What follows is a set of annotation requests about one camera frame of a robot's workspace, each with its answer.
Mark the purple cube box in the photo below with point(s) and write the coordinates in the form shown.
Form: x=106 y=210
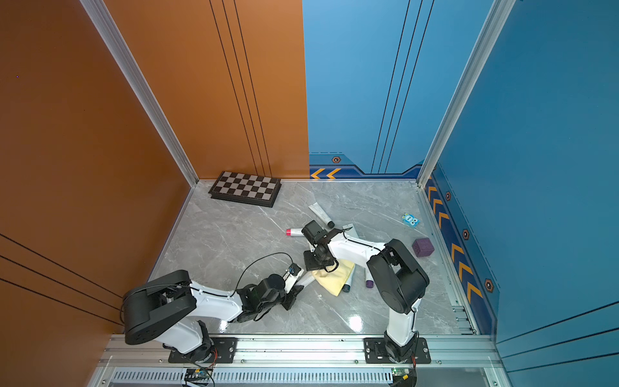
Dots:
x=423 y=247

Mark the left green circuit board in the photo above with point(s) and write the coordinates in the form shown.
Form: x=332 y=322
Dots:
x=199 y=377

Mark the folding chessboard box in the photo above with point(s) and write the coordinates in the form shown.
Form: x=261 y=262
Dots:
x=246 y=188

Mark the white toothpaste tube purple cap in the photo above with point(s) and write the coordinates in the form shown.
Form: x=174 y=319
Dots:
x=369 y=281

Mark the right green circuit board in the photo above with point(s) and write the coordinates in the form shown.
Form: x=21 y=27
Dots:
x=405 y=378

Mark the green circuit board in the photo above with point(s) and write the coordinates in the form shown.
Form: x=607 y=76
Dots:
x=199 y=377
x=405 y=378

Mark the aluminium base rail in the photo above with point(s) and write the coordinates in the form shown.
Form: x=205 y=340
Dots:
x=307 y=360

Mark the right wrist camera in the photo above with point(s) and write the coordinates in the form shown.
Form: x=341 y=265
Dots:
x=315 y=231

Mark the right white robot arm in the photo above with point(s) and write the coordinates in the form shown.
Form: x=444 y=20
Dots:
x=398 y=277

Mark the yellow cleaning cloth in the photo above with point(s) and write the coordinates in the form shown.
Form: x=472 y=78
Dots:
x=334 y=281

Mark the white tube black cap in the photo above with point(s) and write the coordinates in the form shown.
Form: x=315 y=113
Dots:
x=317 y=209

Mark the white tube green cap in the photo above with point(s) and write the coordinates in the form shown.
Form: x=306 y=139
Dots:
x=349 y=231

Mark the white tube pink cap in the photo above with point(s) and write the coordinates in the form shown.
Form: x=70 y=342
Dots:
x=294 y=232

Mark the teal small toy card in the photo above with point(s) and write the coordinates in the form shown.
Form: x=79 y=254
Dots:
x=410 y=220

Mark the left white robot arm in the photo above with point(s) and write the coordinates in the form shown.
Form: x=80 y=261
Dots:
x=171 y=310

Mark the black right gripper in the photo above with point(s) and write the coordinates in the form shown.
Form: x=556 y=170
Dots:
x=309 y=265

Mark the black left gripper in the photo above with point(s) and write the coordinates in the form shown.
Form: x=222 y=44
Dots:
x=292 y=296

